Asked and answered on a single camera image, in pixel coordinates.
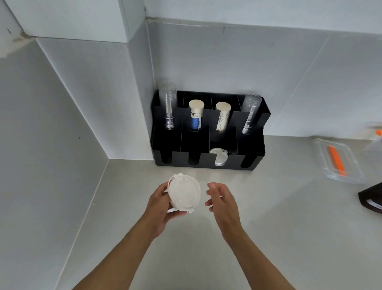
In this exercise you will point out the person's left hand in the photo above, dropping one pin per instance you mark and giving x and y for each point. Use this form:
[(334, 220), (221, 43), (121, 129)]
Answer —
[(155, 209)]

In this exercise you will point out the person's right hand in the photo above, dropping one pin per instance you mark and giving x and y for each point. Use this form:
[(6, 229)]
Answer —
[(226, 209)]

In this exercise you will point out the person's right fingers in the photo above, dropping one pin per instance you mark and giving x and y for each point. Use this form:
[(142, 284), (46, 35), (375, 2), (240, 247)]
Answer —
[(215, 191)]

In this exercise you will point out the person's left thumb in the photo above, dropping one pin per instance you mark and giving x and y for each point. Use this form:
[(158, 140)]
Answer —
[(166, 188)]

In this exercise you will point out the stack of white cup lids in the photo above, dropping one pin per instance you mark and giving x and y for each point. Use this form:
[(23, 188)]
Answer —
[(184, 192)]

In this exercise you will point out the person's right forearm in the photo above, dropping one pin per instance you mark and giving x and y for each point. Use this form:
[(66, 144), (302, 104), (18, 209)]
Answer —
[(253, 263)]

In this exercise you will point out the person's left forearm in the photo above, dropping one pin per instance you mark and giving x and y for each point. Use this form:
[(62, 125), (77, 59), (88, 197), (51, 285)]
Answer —
[(119, 260)]

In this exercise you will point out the white lids in organizer slot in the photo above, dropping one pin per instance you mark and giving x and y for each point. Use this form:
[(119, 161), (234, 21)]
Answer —
[(219, 157)]

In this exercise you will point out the black cup organizer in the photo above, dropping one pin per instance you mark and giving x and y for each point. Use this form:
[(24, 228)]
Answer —
[(206, 145)]

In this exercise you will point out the patterned paper cup stack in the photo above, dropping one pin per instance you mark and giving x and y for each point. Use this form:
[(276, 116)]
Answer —
[(222, 118)]

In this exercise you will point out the blue paper cup stack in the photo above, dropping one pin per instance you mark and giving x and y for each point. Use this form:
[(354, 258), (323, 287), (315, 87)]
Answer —
[(195, 118)]

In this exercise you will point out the wide stack of clear cups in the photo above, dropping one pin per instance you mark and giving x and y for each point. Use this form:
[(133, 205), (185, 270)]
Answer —
[(250, 112)]

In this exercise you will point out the narrow stack of clear cups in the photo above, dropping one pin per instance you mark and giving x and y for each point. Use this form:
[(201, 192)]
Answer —
[(168, 101)]

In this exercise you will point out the orange tool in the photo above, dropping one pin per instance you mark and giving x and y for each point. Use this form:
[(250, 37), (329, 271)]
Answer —
[(336, 159)]

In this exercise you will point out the clear plastic container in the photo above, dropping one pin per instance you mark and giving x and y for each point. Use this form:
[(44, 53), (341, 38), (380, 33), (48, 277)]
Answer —
[(352, 162)]

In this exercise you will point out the dark brown object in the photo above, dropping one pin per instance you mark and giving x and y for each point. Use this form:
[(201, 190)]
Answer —
[(371, 198)]

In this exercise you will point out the clear plastic item orange tip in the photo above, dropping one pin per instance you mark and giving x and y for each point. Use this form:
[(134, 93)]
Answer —
[(376, 140)]

